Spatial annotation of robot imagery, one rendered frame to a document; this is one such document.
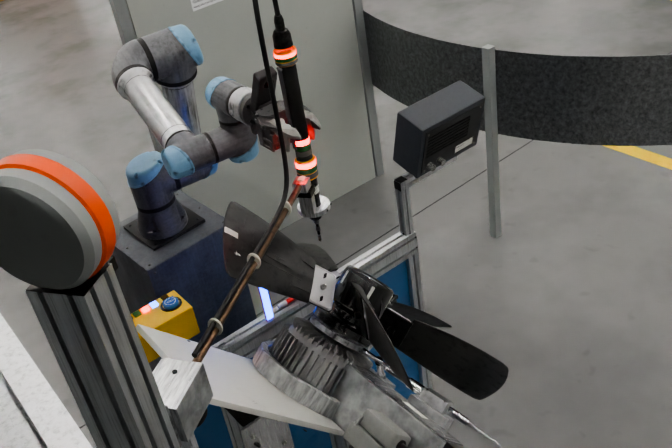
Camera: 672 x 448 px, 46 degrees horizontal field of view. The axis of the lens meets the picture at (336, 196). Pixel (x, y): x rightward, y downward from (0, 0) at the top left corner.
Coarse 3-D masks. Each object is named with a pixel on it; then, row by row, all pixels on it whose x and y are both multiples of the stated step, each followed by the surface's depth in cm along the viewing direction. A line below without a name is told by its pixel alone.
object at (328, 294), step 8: (320, 272) 172; (328, 272) 174; (320, 280) 171; (328, 280) 173; (312, 288) 169; (320, 288) 170; (328, 288) 172; (312, 296) 168; (320, 296) 170; (328, 296) 171; (320, 304) 169; (328, 304) 170
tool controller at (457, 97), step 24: (432, 96) 237; (456, 96) 238; (480, 96) 238; (408, 120) 229; (432, 120) 229; (456, 120) 234; (480, 120) 244; (408, 144) 234; (432, 144) 233; (456, 144) 242; (408, 168) 240; (432, 168) 237
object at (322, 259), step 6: (300, 246) 201; (306, 246) 202; (312, 246) 202; (318, 246) 203; (306, 252) 196; (312, 252) 196; (318, 252) 197; (324, 252) 197; (318, 258) 192; (324, 258) 192; (330, 258) 192; (318, 264) 189; (324, 264) 188; (330, 264) 189; (330, 270) 186; (336, 270) 186
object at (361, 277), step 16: (352, 272) 171; (336, 288) 173; (352, 288) 170; (368, 288) 170; (384, 288) 171; (336, 304) 173; (352, 304) 170; (384, 304) 172; (336, 320) 169; (352, 320) 171; (352, 336) 169
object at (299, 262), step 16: (240, 208) 169; (224, 224) 161; (240, 224) 164; (256, 224) 168; (224, 240) 157; (240, 240) 161; (256, 240) 164; (272, 240) 167; (288, 240) 171; (224, 256) 154; (272, 256) 164; (288, 256) 167; (304, 256) 171; (240, 272) 155; (256, 272) 159; (272, 272) 162; (288, 272) 165; (304, 272) 169; (272, 288) 160; (288, 288) 164; (304, 288) 166
